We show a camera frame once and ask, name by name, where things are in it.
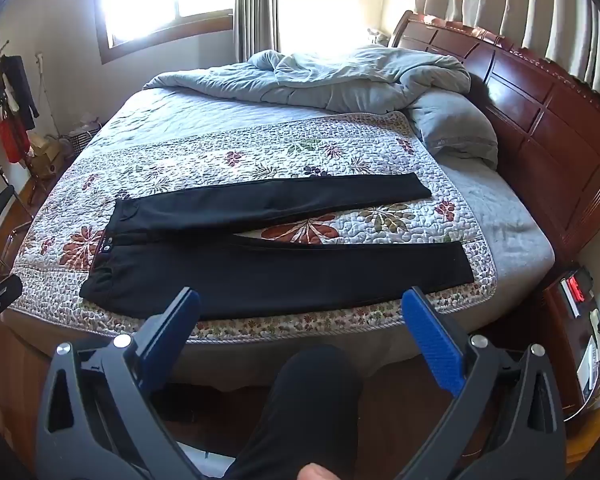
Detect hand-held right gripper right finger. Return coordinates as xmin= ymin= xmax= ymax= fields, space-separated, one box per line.
xmin=401 ymin=287 xmax=566 ymax=480

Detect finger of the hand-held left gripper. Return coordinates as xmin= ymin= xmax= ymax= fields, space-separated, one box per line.
xmin=0 ymin=275 xmax=23 ymax=323

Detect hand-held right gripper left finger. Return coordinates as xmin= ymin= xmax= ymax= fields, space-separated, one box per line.
xmin=35 ymin=287 xmax=201 ymax=480

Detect black pants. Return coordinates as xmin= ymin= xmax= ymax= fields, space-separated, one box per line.
xmin=79 ymin=172 xmax=476 ymax=321

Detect person's right hand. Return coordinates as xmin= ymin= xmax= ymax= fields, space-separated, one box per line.
xmin=299 ymin=464 xmax=342 ymax=480

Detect grey bed sheet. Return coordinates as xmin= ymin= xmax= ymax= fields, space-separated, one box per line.
xmin=70 ymin=95 xmax=556 ymax=306

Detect wooden nightstand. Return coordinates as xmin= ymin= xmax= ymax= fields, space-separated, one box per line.
xmin=540 ymin=265 xmax=600 ymax=411

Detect cardboard box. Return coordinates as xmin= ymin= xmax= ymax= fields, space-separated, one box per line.
xmin=30 ymin=135 xmax=68 ymax=176

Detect person's leg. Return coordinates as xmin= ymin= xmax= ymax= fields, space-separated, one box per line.
xmin=225 ymin=344 xmax=365 ymax=480

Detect red hanging bag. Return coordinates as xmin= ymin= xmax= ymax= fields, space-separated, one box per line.
xmin=0 ymin=115 xmax=31 ymax=163

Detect red and black device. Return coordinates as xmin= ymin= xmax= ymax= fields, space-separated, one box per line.
xmin=560 ymin=270 xmax=593 ymax=318

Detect floral quilted bedspread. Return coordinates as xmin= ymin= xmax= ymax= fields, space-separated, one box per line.
xmin=11 ymin=110 xmax=498 ymax=346

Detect grey pillow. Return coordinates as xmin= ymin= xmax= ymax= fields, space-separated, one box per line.
xmin=410 ymin=87 xmax=499 ymax=171

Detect dark hanging garment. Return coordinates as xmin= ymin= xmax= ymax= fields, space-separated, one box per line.
xmin=2 ymin=55 xmax=40 ymax=131

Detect dark wooden bed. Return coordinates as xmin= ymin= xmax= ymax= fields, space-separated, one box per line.
xmin=0 ymin=10 xmax=600 ymax=411

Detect grey duvet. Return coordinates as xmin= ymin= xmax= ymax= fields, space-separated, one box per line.
xmin=142 ymin=45 xmax=473 ymax=113

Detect wooden framed window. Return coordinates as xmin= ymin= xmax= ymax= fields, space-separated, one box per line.
xmin=94 ymin=0 xmax=421 ymax=65

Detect beige curtain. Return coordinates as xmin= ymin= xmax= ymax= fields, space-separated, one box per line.
xmin=232 ymin=0 xmax=281 ymax=61
xmin=415 ymin=0 xmax=600 ymax=111

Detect wire basket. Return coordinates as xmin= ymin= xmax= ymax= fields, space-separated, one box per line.
xmin=67 ymin=120 xmax=103 ymax=153

